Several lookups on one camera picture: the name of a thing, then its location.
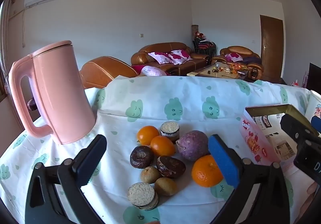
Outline purple round bun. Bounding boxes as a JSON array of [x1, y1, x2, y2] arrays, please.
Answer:
[[176, 130, 209, 162]]

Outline stacked black chairs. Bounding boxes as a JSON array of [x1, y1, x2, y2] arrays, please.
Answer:
[[193, 38, 216, 56]]

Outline pink electric kettle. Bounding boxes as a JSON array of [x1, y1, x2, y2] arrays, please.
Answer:
[[9, 41, 96, 145]]

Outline large orange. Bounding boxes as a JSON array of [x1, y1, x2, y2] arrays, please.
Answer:
[[191, 154, 223, 188]]

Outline cloud print tablecloth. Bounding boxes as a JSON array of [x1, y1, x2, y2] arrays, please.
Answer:
[[0, 76, 313, 224]]

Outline pale curtain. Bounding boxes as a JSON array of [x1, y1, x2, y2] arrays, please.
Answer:
[[0, 0, 18, 81]]

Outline pink floral pillow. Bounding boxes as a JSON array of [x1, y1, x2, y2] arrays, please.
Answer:
[[169, 49, 192, 65], [225, 53, 244, 62], [148, 52, 176, 65]]

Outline small orange tangerine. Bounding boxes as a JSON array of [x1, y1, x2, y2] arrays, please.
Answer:
[[150, 135, 176, 157], [137, 126, 159, 146]]

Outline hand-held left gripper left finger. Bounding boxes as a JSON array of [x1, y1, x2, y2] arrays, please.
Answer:
[[25, 134, 108, 224]]

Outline round sesame cake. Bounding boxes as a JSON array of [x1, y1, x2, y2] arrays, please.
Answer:
[[160, 121, 180, 144], [127, 182, 159, 211]]

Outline cardboard snack box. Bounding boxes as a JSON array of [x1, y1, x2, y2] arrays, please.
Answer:
[[238, 104, 320, 164]]

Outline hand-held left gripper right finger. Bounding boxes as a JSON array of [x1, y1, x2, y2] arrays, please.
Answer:
[[208, 134, 294, 224]]

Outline brown leather sofa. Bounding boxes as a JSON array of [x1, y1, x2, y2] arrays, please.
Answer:
[[131, 42, 211, 76]]

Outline black television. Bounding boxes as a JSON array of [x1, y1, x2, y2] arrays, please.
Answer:
[[307, 63, 321, 89]]

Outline printed paper cup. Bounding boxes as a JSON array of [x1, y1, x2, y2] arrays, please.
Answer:
[[304, 90, 321, 124]]

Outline person's right hand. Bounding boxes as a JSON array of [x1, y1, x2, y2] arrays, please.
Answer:
[[298, 180, 321, 224]]

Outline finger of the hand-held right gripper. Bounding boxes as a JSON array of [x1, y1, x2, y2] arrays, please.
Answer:
[[280, 113, 320, 144], [310, 115, 321, 135]]

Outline brown leather armchair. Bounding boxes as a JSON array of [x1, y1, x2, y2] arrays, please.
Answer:
[[212, 47, 264, 79], [79, 56, 138, 89]]

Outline pale pink pillow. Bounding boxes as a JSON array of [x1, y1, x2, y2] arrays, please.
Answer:
[[140, 66, 170, 76]]

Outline brown longan fruit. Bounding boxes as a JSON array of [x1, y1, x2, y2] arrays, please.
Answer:
[[154, 177, 178, 196], [140, 166, 162, 184]]

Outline brown wooden door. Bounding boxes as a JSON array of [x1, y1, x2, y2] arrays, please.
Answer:
[[259, 15, 285, 81]]

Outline wooden coffee table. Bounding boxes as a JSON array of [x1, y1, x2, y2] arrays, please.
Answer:
[[187, 64, 249, 80]]

